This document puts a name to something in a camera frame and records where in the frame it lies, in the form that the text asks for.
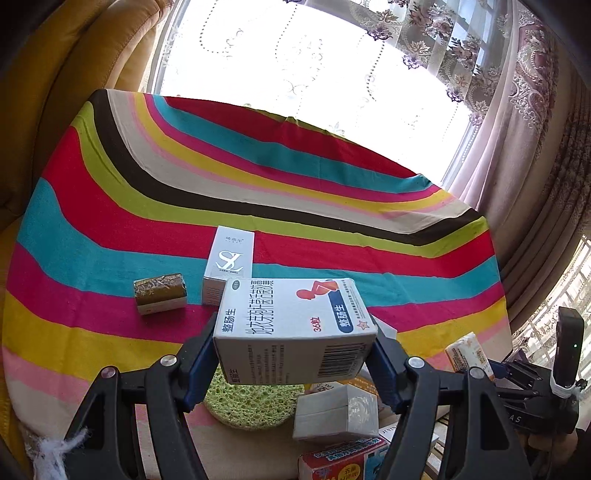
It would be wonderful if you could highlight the red white blue box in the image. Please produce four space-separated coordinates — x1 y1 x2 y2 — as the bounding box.
297 437 390 480

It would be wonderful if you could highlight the floral sheer curtain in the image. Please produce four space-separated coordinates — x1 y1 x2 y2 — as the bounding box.
146 1 515 187

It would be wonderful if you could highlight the beige pleated curtain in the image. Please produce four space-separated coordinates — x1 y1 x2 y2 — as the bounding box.
449 1 590 330

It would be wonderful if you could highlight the green round sponge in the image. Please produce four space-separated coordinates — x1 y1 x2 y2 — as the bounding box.
204 367 304 431

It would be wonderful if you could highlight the striped colourful cloth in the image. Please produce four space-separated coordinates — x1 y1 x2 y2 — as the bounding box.
0 88 514 480

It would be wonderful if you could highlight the white blue medicine box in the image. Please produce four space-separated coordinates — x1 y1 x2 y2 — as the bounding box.
213 278 378 385

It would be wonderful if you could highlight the orange white flat box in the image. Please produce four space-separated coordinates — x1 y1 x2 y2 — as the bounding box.
304 376 385 413

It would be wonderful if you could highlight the white fluff tuft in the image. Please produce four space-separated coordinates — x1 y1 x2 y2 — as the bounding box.
22 428 88 480

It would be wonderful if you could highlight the white orange tissue pack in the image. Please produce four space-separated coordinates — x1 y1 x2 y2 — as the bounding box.
445 332 495 381

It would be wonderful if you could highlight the white SL box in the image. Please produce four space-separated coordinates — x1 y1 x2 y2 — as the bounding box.
201 226 254 306

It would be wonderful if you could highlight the small silver white box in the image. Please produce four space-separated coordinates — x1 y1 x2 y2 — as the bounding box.
293 384 379 444

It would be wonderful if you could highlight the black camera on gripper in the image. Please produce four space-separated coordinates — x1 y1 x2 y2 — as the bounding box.
553 306 585 389

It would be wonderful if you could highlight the brown foil small box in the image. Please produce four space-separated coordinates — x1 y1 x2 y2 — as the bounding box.
133 273 187 316

